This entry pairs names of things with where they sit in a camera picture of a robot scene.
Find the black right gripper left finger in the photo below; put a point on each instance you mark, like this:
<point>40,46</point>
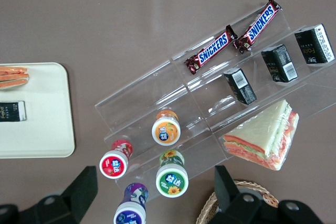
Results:
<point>81,190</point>

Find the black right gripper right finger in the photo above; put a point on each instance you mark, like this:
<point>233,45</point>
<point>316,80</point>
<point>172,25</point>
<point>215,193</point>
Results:
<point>225,192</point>

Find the green gum bottle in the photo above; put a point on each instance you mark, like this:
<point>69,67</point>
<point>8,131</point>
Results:
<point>172,182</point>

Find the red gum bottle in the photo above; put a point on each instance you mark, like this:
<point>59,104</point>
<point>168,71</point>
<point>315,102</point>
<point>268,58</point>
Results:
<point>113,165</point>

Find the purple gum bottle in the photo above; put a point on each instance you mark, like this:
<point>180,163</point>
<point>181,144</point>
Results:
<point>131,208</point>

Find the cream plastic tray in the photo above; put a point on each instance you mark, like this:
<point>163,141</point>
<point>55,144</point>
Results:
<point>47,129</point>

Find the orange gum bottle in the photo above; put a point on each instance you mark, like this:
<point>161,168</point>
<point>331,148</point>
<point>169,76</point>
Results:
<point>166,130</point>

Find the oval wicker basket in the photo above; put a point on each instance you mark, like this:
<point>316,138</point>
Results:
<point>270,197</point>

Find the large wrapped triangle sandwich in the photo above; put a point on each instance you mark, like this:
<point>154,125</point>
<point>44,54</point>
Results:
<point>260,134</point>

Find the flat black carton box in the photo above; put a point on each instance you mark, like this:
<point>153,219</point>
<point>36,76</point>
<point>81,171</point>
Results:
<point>10,111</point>

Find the small black carton box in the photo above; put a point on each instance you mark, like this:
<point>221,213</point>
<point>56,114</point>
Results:
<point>279,62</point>
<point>240,86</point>

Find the clear acrylic tiered shelf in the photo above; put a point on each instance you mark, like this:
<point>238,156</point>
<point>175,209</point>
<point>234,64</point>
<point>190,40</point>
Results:
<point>147,95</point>

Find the small wrapped sandwich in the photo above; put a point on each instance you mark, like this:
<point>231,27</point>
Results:
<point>11,77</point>

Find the Snickers chocolate bar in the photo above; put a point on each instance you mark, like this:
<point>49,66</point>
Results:
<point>260,23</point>
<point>212,48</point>

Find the black carton box white side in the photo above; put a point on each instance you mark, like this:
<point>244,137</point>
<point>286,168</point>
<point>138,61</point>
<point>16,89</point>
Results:
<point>313,44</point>

